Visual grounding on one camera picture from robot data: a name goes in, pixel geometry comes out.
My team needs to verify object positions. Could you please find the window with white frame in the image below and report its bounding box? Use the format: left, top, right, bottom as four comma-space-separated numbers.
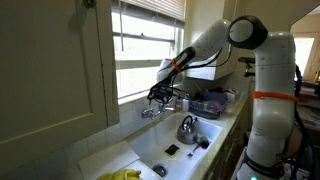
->
111, 0, 186, 99

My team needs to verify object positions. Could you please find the metal spoon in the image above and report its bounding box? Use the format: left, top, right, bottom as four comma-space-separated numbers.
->
187, 144, 200, 157

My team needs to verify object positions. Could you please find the white upper cabinet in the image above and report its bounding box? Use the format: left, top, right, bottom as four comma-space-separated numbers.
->
183, 0, 238, 82

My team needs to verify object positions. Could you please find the steel kettle black handle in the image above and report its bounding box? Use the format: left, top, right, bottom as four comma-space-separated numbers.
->
177, 115, 198, 145

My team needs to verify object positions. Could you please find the cream cabinet door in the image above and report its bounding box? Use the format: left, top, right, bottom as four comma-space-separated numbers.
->
0, 0, 119, 174

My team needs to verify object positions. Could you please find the sink drain strainer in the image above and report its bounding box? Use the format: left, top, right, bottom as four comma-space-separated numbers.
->
152, 164, 168, 177

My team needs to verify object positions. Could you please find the black yellow sponge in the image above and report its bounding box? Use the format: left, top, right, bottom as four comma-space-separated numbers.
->
165, 144, 179, 156

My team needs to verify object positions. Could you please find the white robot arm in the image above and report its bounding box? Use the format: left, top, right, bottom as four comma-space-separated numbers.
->
148, 15, 298, 180

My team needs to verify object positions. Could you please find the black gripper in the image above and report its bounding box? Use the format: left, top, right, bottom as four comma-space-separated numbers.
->
147, 84, 173, 104

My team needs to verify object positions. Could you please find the white kitchen sink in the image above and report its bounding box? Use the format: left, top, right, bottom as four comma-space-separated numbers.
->
128, 113, 222, 180

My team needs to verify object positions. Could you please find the dark soap pump bottle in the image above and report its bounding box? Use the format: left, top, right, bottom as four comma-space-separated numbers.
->
175, 97, 182, 112

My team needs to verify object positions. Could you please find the dish drying rack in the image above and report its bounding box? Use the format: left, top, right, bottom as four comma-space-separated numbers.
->
189, 91, 228, 119

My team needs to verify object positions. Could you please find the white soap pump bottle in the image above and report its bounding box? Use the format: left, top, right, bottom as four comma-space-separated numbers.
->
182, 98, 189, 112

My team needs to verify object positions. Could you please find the purple cup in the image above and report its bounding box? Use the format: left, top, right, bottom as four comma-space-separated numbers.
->
197, 136, 210, 149

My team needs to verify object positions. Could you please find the chrome wall tap faucet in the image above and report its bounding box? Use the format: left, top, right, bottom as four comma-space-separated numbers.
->
141, 103, 175, 119

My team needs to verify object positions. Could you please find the white cutting board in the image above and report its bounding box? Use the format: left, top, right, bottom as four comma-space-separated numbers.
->
79, 141, 139, 180

